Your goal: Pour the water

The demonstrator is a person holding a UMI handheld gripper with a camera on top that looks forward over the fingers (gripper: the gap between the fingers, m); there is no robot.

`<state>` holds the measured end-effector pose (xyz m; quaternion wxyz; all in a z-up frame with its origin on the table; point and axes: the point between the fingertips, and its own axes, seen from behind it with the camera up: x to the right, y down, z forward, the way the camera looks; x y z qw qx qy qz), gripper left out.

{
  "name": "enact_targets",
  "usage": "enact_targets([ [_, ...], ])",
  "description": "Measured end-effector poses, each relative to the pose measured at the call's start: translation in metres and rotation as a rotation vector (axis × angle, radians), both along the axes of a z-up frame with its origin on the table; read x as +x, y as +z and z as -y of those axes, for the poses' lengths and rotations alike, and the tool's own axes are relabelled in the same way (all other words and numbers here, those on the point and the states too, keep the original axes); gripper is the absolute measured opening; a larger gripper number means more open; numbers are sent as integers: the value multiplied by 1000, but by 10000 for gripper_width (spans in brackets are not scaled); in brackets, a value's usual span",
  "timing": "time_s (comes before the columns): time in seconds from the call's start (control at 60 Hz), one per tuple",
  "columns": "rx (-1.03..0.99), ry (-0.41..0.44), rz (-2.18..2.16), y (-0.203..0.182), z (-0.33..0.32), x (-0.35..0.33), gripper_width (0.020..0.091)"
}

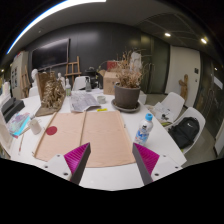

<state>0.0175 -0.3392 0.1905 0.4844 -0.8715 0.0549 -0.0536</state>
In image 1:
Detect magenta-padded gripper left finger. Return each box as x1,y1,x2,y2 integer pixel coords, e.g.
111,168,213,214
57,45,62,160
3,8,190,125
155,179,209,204
42,142,92,185

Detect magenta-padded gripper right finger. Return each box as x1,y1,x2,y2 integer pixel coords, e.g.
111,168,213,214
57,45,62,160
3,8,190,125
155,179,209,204
132,142,183,186

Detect white blue-capped drink bottle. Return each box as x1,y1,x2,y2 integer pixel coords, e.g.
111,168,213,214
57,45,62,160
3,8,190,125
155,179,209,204
134,113,154,147

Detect flattened tan cardboard sheet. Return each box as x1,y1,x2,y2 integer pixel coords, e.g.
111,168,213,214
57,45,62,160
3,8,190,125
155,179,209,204
34,110,137,168

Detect flat round red coaster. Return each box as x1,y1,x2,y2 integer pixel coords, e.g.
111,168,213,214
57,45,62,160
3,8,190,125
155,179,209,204
45,125,58,136

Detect black backpack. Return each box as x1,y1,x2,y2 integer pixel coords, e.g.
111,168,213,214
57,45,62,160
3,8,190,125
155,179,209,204
168,116,200,150

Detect pile of papers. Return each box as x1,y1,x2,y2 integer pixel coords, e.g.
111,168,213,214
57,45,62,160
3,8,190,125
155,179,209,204
151,101,176,124

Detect white ceramic cup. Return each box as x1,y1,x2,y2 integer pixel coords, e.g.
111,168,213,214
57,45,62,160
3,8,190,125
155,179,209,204
28,118,43,136

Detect thin wooden stick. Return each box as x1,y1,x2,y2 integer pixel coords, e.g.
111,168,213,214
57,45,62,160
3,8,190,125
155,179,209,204
18,133,25,156

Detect printed newspaper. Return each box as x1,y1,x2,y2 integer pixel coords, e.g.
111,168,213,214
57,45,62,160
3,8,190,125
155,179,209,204
69,91,102,113

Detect white plastic chair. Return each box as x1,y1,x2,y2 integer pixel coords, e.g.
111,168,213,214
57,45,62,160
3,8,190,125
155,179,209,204
72,75,91,92
166,106,207,155
160,91,186,123
28,85,40,98

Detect dried plant in grey pot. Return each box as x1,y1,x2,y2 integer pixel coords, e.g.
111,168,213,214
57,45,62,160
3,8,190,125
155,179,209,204
110,49,151,113

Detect colourful holographic book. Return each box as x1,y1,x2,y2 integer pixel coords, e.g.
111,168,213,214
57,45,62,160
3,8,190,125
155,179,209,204
6,112,32,138

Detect small green-labelled bottle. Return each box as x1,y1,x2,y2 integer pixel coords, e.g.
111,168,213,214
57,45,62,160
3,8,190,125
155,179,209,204
65,78,72,98

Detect translucent white plastic box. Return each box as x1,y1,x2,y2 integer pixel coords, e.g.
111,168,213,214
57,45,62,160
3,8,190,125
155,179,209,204
0,110,14,158

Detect grey spray bottle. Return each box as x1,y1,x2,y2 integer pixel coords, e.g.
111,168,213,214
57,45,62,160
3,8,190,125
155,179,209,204
84,77,93,93

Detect large black box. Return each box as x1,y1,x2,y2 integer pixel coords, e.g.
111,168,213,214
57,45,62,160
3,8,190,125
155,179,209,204
3,99,26,123

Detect wooden figure sculpture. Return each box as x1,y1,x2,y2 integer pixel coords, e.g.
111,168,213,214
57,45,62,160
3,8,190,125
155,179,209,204
178,73,190,101

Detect wooden easel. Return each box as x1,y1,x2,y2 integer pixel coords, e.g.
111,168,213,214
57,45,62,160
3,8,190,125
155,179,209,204
64,55,82,86
21,64,32,98

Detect small black box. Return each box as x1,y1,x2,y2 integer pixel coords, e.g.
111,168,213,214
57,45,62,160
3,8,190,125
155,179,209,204
0,96,17,113

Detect dark glass double door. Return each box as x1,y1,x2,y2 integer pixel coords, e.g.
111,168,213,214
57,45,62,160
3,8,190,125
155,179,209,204
139,33,171,94

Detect white plaster statue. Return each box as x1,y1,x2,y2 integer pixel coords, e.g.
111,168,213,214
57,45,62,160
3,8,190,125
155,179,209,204
129,51,143,73

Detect red box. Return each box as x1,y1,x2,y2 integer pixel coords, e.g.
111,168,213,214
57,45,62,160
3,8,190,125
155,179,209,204
106,60,120,72

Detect white cabinet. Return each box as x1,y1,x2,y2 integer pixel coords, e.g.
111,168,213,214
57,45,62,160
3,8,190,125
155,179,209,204
9,50,30,99

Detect recessed ceiling spotlights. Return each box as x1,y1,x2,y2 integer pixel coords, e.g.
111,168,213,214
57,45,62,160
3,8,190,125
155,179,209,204
163,31,208,45

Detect black wall-mounted screen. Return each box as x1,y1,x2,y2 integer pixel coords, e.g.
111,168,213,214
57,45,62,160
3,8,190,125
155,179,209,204
31,38,71,71

